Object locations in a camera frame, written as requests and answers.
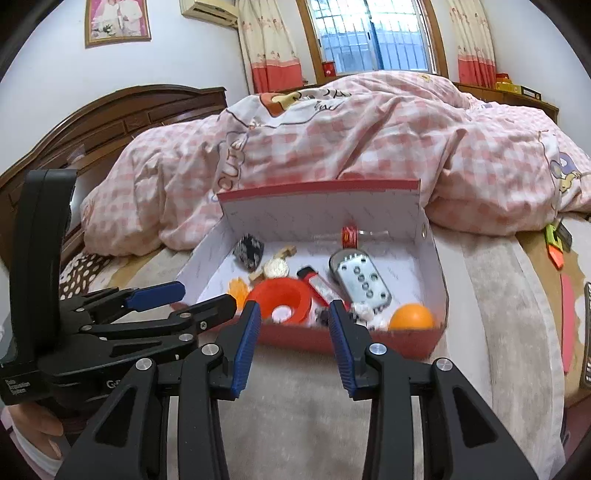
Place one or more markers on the clear plastic bottle red label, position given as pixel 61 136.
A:
pixel 351 236

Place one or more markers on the red cardboard box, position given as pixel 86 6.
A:
pixel 367 242

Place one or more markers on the yellow box on sill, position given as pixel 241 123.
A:
pixel 504 83

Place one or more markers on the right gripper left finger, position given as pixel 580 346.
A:
pixel 127 437

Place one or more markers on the orange spiky toy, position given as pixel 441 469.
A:
pixel 239 290

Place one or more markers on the right floral curtain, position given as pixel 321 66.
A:
pixel 475 50

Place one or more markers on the red box on windowsill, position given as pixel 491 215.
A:
pixel 328 68

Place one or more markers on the floral curtain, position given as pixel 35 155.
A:
pixel 271 61
pixel 475 50

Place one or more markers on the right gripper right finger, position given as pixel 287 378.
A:
pixel 462 436

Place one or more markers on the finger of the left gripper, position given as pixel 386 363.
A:
pixel 110 304
pixel 178 328

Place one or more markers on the pink sleeve forearm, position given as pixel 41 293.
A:
pixel 43 466

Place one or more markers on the person's left hand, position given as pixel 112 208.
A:
pixel 39 427

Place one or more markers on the black patterned pyramid puzzle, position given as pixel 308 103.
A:
pixel 248 252

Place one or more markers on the white air conditioner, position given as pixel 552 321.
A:
pixel 218 12

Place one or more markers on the pink checkered duvet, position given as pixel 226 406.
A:
pixel 484 167

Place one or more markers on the red lighter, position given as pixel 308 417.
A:
pixel 324 293

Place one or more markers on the left floral curtain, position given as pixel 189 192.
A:
pixel 271 61

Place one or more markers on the orange ball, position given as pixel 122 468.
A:
pixel 412 316

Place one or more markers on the white black robot toy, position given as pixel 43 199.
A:
pixel 361 313

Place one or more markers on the wooden puzzle block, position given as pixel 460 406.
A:
pixel 284 253

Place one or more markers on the red plastic funnel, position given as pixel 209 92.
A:
pixel 283 292

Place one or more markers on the barred window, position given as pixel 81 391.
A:
pixel 364 36

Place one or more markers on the framed wedding photo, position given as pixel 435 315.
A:
pixel 115 21

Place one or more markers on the wooden headboard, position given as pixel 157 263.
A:
pixel 90 141

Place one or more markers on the grey perforated plate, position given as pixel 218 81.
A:
pixel 357 275

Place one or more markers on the green orange toy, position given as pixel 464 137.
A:
pixel 558 240

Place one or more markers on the beige fleece blanket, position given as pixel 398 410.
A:
pixel 295 421

